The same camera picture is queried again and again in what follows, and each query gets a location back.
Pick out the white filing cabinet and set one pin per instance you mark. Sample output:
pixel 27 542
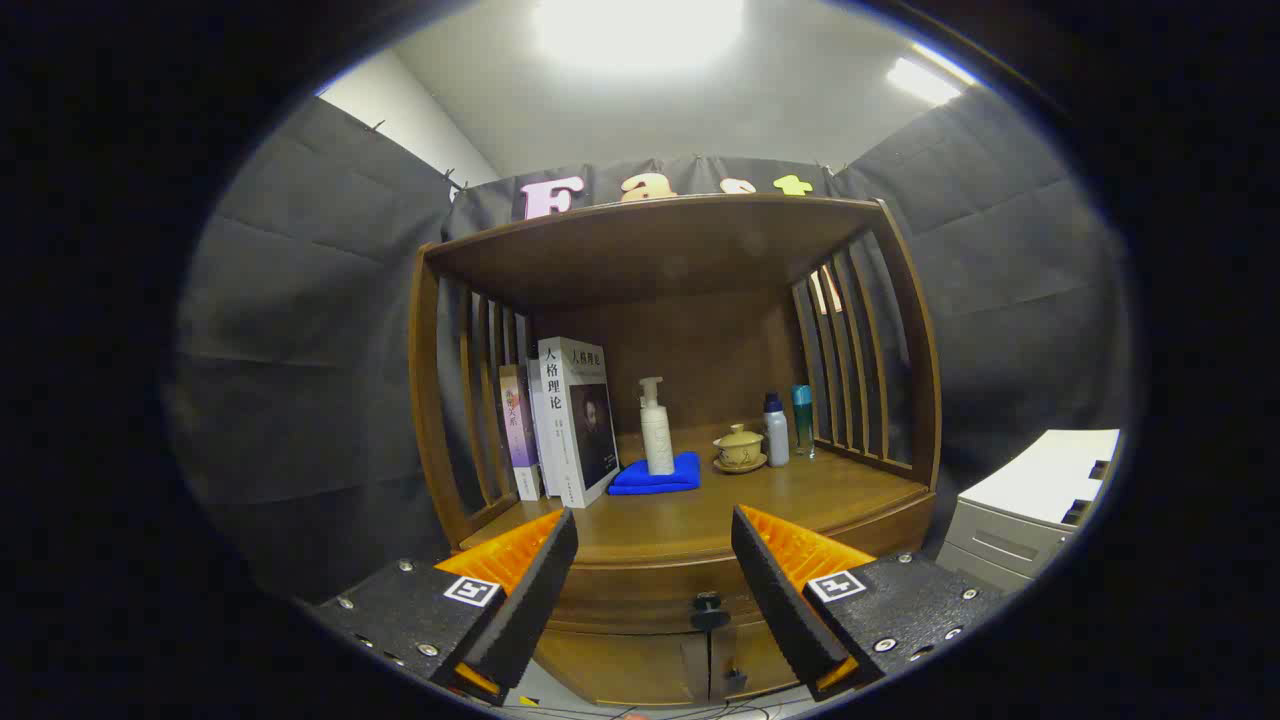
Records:
pixel 1040 470

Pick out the thin white book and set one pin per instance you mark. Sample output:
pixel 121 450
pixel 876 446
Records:
pixel 540 440

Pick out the purple book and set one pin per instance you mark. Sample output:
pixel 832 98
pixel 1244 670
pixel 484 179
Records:
pixel 518 430

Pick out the beige saucer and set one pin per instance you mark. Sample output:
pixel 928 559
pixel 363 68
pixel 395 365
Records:
pixel 741 469

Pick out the large ceiling light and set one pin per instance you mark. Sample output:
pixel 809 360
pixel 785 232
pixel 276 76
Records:
pixel 640 30

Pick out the black backdrop cloth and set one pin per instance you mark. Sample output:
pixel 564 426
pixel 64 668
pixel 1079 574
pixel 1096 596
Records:
pixel 300 350

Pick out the white bottle with blue cap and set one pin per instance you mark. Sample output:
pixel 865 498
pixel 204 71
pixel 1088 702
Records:
pixel 776 435

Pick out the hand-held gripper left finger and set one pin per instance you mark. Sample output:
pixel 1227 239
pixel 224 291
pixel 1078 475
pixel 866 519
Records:
pixel 535 600

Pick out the blue folded cloth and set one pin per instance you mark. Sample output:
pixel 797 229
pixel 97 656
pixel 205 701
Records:
pixel 645 480

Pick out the white pump bottle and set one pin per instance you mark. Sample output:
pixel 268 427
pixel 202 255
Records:
pixel 657 440

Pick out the beige lidded teacup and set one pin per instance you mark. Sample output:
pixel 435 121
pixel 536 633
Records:
pixel 739 448

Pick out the wooden countertop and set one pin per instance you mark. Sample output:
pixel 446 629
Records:
pixel 720 515

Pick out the black drawer knob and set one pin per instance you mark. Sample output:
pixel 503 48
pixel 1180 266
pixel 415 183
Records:
pixel 708 610

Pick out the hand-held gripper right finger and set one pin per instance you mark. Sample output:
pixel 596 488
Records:
pixel 775 600

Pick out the wooden drawer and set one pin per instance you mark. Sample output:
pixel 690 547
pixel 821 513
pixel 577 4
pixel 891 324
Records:
pixel 650 590

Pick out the small ceiling light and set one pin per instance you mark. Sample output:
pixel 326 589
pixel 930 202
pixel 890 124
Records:
pixel 920 80

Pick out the large white portrait book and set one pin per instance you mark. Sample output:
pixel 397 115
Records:
pixel 575 420

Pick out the teal bottle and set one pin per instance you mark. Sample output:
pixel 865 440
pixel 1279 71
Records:
pixel 802 410

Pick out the wooden cabinet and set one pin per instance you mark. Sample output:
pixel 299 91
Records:
pixel 650 250

